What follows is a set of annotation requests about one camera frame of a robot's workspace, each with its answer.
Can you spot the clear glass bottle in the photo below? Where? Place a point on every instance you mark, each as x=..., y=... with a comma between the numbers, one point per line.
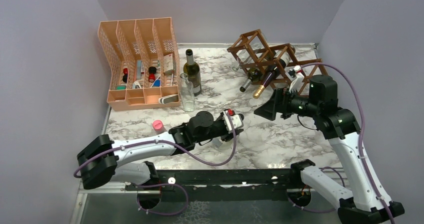
x=187, y=93

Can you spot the clear empty bottle left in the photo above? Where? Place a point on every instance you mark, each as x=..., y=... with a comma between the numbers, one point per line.
x=242, y=57

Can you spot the white box in organizer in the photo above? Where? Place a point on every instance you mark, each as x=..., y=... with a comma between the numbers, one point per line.
x=168, y=64

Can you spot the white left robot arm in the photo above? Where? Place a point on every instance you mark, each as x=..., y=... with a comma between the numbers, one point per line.
x=99, y=160

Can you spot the dark green wine bottle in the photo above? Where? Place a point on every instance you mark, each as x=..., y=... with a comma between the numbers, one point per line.
x=192, y=69

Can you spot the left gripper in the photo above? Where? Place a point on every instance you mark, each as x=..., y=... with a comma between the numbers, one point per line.
x=228, y=136

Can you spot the clear bottle with white label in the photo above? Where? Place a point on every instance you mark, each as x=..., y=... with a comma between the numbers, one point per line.
x=222, y=145

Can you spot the brown wooden wine rack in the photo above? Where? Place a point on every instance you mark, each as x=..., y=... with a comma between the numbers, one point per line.
x=266, y=65

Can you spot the red black small item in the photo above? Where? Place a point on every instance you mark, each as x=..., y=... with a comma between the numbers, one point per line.
x=125, y=75

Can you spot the dark red gold-foil bottle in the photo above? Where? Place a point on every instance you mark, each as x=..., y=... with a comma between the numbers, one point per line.
x=272, y=71

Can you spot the red black cap item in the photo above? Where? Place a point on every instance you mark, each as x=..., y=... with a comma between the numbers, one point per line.
x=152, y=73

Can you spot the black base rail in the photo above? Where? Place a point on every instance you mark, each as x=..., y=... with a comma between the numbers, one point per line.
x=221, y=185

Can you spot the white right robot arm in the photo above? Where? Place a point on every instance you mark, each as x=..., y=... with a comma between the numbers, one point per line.
x=365, y=201

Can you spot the orange plastic desk organizer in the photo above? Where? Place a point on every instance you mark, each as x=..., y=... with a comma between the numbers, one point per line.
x=137, y=44

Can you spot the green bottle silver cap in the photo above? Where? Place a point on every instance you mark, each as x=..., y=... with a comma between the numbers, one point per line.
x=253, y=75

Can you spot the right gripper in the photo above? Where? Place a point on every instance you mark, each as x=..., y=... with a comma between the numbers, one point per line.
x=269, y=109

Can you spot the pink bottle cap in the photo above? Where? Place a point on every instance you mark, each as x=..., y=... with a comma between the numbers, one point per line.
x=158, y=126

